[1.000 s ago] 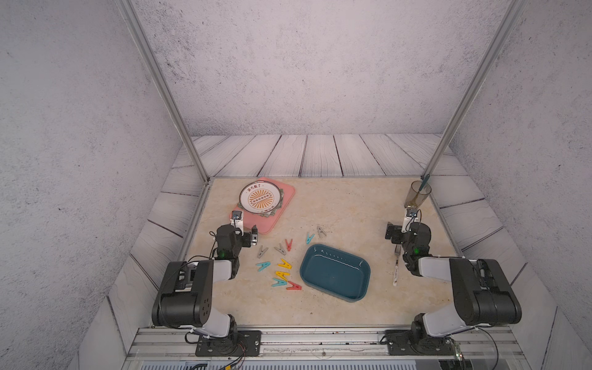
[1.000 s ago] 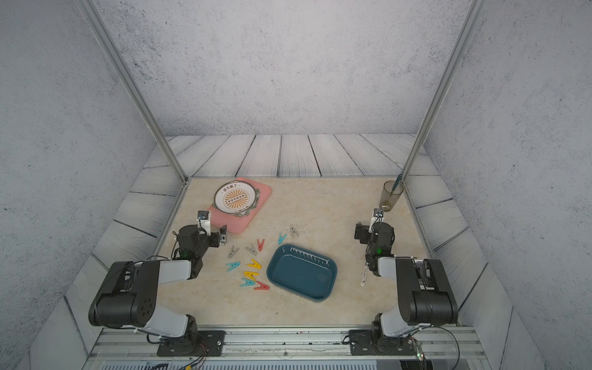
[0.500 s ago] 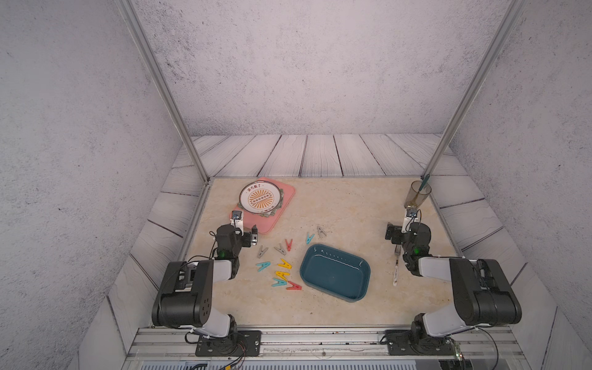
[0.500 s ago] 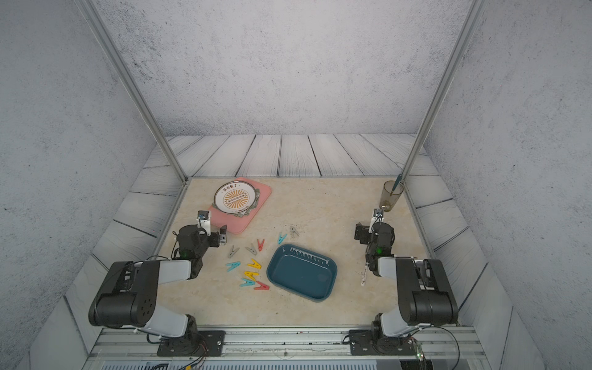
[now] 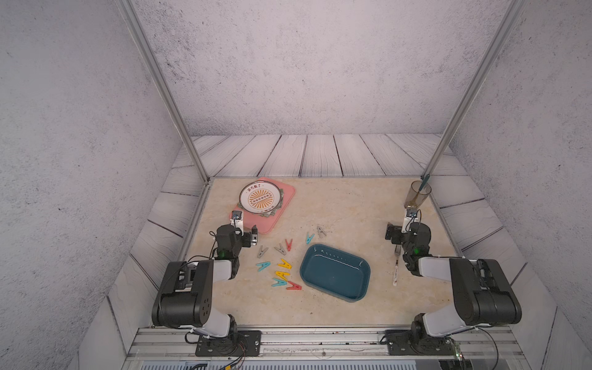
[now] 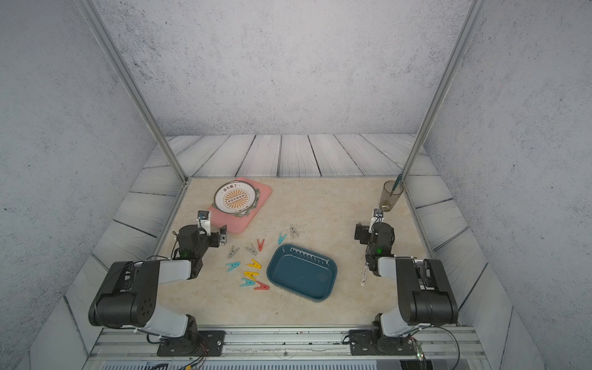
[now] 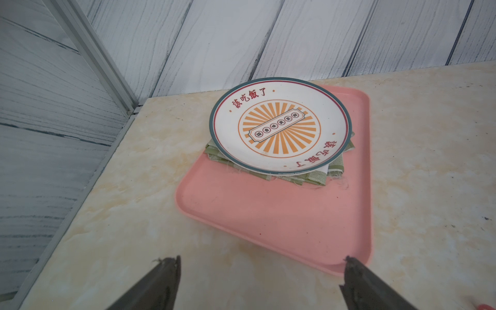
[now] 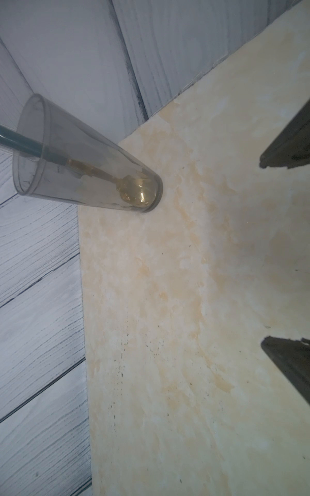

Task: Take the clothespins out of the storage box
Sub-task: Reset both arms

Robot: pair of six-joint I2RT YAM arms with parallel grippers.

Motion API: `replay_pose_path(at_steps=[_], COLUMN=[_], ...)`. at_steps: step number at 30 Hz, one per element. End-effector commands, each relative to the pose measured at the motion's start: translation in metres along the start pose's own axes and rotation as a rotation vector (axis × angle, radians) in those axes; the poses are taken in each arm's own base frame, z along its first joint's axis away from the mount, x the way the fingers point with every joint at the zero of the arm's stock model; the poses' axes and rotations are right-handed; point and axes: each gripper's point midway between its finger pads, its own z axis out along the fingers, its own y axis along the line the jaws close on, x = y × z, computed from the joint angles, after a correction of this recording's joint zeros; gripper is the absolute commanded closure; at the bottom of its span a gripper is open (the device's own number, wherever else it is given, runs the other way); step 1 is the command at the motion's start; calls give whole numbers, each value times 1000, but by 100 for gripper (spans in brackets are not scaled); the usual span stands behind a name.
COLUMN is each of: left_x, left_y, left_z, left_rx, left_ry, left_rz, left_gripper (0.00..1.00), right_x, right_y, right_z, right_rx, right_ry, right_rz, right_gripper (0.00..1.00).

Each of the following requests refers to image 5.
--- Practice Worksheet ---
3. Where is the grey clothespin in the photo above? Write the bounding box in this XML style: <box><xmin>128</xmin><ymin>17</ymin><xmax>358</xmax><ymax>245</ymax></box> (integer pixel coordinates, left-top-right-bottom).
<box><xmin>257</xmin><ymin>246</ymin><xmax>268</xmax><ymax>259</ymax></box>
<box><xmin>274</xmin><ymin>244</ymin><xmax>288</xmax><ymax>256</ymax></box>
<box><xmin>317</xmin><ymin>225</ymin><xmax>327</xmax><ymax>238</ymax></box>

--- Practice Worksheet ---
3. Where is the yellow clothespin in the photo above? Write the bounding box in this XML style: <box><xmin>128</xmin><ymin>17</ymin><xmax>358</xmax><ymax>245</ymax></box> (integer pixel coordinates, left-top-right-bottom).
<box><xmin>277</xmin><ymin>259</ymin><xmax>292</xmax><ymax>270</ymax></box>
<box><xmin>275</xmin><ymin>271</ymin><xmax>291</xmax><ymax>282</ymax></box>

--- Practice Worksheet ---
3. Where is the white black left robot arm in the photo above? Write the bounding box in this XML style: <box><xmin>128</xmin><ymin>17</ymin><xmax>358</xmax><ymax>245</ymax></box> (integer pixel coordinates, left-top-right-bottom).
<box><xmin>151</xmin><ymin>224</ymin><xmax>258</xmax><ymax>339</ymax></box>

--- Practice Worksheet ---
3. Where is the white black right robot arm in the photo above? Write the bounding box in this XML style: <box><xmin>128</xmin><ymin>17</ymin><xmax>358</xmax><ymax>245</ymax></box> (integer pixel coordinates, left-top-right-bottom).
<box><xmin>385</xmin><ymin>222</ymin><xmax>522</xmax><ymax>347</ymax></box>

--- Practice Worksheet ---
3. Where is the teal plastic storage box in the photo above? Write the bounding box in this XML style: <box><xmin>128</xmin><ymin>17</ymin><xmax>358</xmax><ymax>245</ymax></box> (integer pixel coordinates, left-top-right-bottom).
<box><xmin>300</xmin><ymin>244</ymin><xmax>371</xmax><ymax>302</ymax></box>

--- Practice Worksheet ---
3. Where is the green checked folded cloth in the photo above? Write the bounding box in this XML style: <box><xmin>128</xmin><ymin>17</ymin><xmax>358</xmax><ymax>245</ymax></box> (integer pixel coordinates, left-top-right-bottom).
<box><xmin>259</xmin><ymin>189</ymin><xmax>284</xmax><ymax>217</ymax></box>

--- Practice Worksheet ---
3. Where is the pink plastic tray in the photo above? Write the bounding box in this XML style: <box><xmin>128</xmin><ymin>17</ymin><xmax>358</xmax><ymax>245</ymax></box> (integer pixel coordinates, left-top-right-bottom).
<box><xmin>229</xmin><ymin>177</ymin><xmax>296</xmax><ymax>234</ymax></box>

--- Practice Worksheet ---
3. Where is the white plate orange sunburst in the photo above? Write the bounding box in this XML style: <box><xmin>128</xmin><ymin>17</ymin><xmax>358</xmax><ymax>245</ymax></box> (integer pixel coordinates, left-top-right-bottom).
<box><xmin>239</xmin><ymin>180</ymin><xmax>282</xmax><ymax>214</ymax></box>

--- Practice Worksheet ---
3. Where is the olive drinking glass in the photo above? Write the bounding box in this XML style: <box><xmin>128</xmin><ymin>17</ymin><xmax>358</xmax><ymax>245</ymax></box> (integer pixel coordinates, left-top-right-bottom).
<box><xmin>403</xmin><ymin>180</ymin><xmax>432</xmax><ymax>209</ymax></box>

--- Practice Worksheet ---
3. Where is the teal pen in glass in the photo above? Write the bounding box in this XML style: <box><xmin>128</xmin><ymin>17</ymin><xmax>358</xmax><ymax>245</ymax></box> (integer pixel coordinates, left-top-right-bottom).
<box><xmin>417</xmin><ymin>174</ymin><xmax>430</xmax><ymax>194</ymax></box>

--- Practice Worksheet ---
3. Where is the fork with white handle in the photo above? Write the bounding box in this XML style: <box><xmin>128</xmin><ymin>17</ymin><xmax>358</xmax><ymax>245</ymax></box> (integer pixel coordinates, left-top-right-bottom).
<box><xmin>393</xmin><ymin>245</ymin><xmax>402</xmax><ymax>287</ymax></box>

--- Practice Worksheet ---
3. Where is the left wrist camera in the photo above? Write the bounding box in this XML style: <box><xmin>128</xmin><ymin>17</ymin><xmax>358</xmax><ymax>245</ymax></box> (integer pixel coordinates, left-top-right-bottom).
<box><xmin>230</xmin><ymin>210</ymin><xmax>244</xmax><ymax>235</ymax></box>

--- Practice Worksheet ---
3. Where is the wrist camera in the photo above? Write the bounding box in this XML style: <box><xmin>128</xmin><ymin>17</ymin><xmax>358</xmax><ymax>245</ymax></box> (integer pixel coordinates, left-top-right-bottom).
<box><xmin>230</xmin><ymin>210</ymin><xmax>244</xmax><ymax>235</ymax></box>
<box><xmin>402</xmin><ymin>206</ymin><xmax>419</xmax><ymax>233</ymax></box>

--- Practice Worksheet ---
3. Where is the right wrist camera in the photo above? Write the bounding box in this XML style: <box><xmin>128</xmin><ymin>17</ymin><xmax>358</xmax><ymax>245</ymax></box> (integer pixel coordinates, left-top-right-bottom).
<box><xmin>402</xmin><ymin>206</ymin><xmax>419</xmax><ymax>233</ymax></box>

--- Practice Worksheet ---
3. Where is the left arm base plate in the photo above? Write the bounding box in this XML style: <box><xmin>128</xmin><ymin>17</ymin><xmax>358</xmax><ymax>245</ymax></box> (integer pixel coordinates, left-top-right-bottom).
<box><xmin>195</xmin><ymin>330</ymin><xmax>262</xmax><ymax>357</ymax></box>

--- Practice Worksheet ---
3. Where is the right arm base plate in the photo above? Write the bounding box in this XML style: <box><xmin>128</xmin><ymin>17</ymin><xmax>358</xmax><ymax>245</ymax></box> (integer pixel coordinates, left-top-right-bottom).
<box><xmin>379</xmin><ymin>329</ymin><xmax>456</xmax><ymax>356</ymax></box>

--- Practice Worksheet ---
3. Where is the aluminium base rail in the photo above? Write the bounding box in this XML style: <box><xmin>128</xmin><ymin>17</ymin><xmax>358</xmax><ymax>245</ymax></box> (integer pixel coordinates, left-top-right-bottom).
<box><xmin>123</xmin><ymin>326</ymin><xmax>530</xmax><ymax>369</ymax></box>

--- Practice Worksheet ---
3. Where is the left aluminium frame post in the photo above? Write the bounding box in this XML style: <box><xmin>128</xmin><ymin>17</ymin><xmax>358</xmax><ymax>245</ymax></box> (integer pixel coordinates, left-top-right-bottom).
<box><xmin>117</xmin><ymin>0</ymin><xmax>210</xmax><ymax>183</ymax></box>

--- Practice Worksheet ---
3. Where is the aluminium frame post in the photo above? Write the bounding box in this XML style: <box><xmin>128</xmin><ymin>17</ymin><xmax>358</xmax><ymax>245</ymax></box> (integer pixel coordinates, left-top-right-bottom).
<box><xmin>421</xmin><ymin>0</ymin><xmax>527</xmax><ymax>179</ymax></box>
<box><xmin>117</xmin><ymin>0</ymin><xmax>210</xmax><ymax>183</ymax></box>

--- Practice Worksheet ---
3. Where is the right aluminium frame post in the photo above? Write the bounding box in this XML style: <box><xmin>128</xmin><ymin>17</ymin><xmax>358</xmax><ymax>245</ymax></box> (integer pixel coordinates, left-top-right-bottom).
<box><xmin>421</xmin><ymin>0</ymin><xmax>527</xmax><ymax>179</ymax></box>

